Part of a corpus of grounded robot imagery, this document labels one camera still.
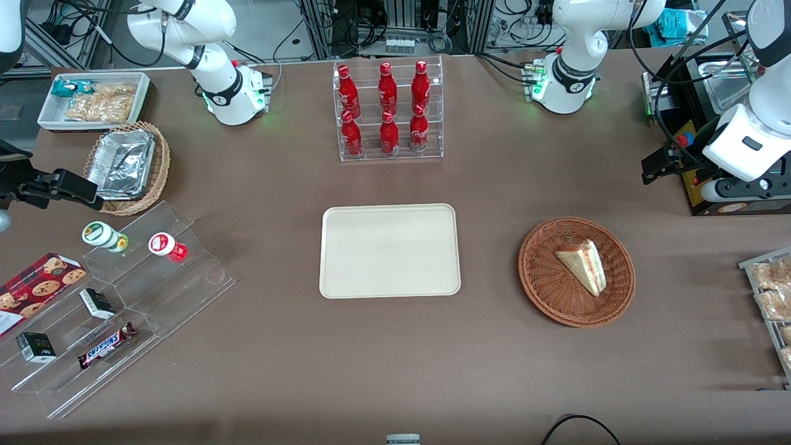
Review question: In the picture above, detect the small black carton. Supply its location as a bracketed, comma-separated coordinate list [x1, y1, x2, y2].
[15, 331, 57, 364]
[78, 287, 117, 321]

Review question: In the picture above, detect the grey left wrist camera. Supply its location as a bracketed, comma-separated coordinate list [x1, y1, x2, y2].
[701, 176, 791, 204]

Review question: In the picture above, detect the teal snack packet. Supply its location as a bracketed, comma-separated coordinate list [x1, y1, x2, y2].
[51, 78, 97, 98]

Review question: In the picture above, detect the red chocolate chip cookie box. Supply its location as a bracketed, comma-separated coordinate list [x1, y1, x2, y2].
[0, 252, 88, 338]

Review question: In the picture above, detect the triangle sandwich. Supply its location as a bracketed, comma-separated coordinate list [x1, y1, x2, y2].
[554, 239, 608, 298]

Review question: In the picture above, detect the Snickers chocolate bar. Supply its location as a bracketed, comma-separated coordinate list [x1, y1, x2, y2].
[77, 322, 137, 371]

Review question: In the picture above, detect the red lidded yogurt cup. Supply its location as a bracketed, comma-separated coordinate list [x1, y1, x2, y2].
[148, 232, 189, 263]

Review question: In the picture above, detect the steel pan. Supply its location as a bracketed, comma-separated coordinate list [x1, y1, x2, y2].
[697, 52, 762, 117]

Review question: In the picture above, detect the black floor cable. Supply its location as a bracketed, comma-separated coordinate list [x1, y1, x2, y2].
[540, 413, 622, 445]

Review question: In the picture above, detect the white rectangular snack bin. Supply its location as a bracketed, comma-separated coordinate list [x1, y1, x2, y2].
[37, 72, 151, 133]

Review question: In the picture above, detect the clear bag of crackers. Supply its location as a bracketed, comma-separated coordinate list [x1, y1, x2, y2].
[91, 83, 138, 101]
[64, 93, 135, 123]

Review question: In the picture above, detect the light wicker basket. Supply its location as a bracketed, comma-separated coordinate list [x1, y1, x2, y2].
[83, 121, 171, 217]

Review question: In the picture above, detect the red cola bottle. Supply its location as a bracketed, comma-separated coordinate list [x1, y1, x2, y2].
[341, 111, 365, 158]
[377, 62, 399, 117]
[408, 104, 430, 153]
[410, 60, 432, 116]
[337, 64, 362, 120]
[379, 111, 400, 157]

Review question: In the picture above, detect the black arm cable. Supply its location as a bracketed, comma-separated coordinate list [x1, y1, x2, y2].
[628, 0, 764, 171]

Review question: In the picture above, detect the teal plastic bag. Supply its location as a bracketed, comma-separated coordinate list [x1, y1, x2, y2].
[654, 8, 706, 48]

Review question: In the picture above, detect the beige plastic tray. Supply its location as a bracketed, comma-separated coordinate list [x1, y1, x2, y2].
[318, 203, 462, 300]

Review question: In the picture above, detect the green lidded yogurt cup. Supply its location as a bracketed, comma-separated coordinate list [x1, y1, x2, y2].
[82, 221, 130, 255]

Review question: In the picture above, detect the black machine cabinet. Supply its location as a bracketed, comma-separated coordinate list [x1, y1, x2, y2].
[641, 53, 791, 218]

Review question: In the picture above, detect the clear acrylic stepped shelf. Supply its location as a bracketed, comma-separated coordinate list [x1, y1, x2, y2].
[0, 200, 237, 421]

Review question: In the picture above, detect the brown round wicker basket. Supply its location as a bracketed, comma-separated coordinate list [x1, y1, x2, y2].
[517, 216, 637, 329]

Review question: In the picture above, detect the clear acrylic bottle rack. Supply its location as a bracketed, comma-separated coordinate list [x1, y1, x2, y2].
[333, 55, 445, 163]

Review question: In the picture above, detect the stack of foil trays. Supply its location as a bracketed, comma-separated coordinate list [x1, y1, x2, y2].
[86, 129, 157, 201]

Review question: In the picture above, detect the tray of packaged bread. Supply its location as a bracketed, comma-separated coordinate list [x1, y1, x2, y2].
[738, 247, 791, 388]

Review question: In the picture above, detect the aluminium frame rack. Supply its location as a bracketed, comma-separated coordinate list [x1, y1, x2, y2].
[299, 0, 496, 57]

